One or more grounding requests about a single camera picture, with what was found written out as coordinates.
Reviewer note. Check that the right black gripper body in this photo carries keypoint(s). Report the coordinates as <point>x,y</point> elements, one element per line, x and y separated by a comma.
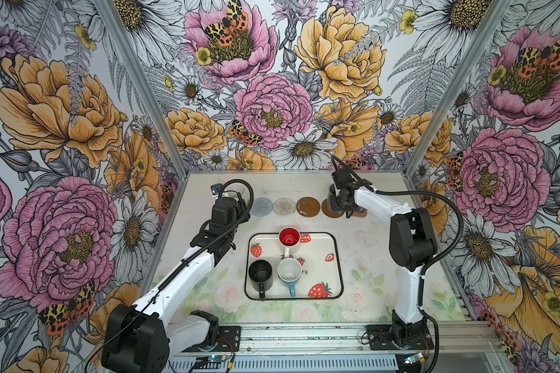
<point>338,203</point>

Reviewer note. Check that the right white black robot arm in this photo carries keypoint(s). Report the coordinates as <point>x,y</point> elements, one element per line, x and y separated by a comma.
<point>412,244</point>

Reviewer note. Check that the grey mug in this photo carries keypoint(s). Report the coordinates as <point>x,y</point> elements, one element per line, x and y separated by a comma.
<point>334,204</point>

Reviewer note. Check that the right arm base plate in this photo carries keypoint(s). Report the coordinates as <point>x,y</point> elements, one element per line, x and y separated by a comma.
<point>378,338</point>

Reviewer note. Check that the grey woven round coaster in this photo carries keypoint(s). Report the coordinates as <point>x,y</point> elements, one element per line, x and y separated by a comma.
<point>262,207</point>

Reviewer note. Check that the scratched dark wooden round coaster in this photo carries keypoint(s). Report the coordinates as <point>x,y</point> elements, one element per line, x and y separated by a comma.
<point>308,207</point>

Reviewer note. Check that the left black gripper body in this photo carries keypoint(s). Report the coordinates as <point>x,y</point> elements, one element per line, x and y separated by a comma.
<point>243,215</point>

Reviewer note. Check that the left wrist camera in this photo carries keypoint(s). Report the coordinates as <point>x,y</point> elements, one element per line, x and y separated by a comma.
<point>216,189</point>

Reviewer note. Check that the red inside white mug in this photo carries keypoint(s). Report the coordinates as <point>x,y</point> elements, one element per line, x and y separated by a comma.
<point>289,239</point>

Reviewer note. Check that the strawberry print serving tray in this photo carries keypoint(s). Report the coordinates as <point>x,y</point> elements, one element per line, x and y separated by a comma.
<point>309,270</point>

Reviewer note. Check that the plain wooden round coaster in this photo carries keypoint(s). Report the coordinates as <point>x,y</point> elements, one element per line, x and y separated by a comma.
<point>328,212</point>

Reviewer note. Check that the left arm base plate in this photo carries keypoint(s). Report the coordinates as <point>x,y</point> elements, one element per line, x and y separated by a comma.
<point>227,339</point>

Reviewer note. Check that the aluminium front rail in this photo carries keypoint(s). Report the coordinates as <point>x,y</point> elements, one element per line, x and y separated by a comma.
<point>350,338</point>

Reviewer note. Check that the multicolour woven round coaster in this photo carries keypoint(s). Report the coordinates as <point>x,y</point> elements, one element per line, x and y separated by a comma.
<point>284,207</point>

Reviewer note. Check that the paw shaped wooden coaster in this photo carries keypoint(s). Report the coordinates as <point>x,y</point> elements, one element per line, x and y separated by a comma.
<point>360,213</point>

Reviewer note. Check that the blue handled white mug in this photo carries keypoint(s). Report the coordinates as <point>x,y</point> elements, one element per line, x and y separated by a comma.
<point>289,272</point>

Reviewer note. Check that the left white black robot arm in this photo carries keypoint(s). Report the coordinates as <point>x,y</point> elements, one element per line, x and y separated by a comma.
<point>138,337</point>

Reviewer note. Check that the black mug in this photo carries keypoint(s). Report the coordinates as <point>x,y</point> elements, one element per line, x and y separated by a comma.
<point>260,274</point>

